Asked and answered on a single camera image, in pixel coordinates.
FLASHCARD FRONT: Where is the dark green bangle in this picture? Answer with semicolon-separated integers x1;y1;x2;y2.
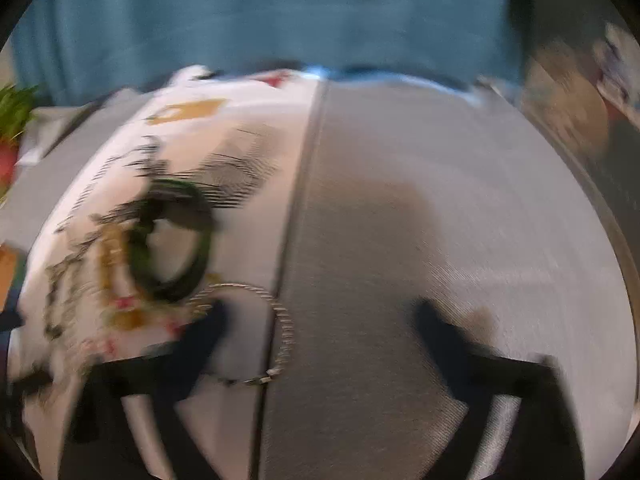
126;177;217;305

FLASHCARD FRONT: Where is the pink object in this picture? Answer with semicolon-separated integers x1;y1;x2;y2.
0;142;22;198

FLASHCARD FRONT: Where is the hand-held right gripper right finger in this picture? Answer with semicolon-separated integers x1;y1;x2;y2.
412;300;587;480

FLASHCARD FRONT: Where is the teal curtain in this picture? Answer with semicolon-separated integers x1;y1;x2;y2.
10;0;523;106

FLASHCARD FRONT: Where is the white deer print cloth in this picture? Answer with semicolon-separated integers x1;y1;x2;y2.
17;65;323;480

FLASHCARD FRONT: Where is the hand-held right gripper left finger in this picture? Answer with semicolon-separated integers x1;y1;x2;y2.
57;299;231;480

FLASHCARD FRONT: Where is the green plant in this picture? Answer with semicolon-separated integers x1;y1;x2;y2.
0;82;42;145

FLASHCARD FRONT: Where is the silver twisted bracelet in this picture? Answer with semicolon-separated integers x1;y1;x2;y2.
187;282;297;387

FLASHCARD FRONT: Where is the gold jewelry piece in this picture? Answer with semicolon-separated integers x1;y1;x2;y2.
96;224;152;332

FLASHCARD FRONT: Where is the white printed card package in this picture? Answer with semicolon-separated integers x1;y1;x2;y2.
592;22;640;113

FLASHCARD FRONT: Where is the silver chain necklace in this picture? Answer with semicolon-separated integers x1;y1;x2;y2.
42;237;103;363

